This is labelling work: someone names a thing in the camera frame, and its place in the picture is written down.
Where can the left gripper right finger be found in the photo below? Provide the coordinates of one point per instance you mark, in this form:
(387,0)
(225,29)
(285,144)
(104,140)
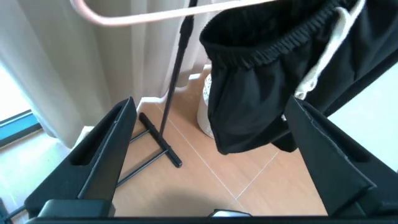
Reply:
(342,161)

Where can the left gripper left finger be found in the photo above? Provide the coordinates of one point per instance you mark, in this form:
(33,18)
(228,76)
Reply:
(93,168)

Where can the black shorts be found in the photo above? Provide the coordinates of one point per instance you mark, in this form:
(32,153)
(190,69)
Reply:
(248,102)

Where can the pink clothes hanger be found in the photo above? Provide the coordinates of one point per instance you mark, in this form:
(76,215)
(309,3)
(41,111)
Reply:
(140,19)

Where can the black clothes rack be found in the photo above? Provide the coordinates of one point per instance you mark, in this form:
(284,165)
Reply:
(161,143)

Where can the white laundry basket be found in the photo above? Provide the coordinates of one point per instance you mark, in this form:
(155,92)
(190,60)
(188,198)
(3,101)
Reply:
(203,118)

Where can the window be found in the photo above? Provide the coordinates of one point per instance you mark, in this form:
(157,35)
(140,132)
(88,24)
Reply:
(18,127)

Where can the beige curtain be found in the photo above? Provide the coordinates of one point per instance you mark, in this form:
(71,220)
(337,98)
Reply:
(77,68)

